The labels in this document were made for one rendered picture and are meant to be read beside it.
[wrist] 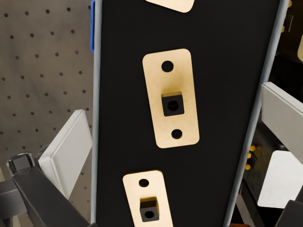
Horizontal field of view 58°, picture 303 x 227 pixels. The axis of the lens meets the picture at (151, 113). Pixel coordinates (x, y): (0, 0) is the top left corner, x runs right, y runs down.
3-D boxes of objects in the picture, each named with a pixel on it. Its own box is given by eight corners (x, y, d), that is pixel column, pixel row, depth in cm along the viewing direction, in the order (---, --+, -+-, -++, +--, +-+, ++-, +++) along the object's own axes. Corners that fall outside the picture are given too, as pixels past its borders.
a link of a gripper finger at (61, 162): (66, 205, 15) (53, 206, 15) (94, 143, 21) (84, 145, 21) (50, 157, 14) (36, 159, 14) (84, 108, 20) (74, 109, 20)
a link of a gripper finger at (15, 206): (38, 219, 13) (-21, 225, 13) (68, 161, 18) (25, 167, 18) (27, 193, 13) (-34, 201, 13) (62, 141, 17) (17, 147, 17)
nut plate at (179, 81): (199, 141, 24) (201, 148, 23) (157, 147, 25) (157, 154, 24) (189, 47, 21) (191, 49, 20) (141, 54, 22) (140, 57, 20)
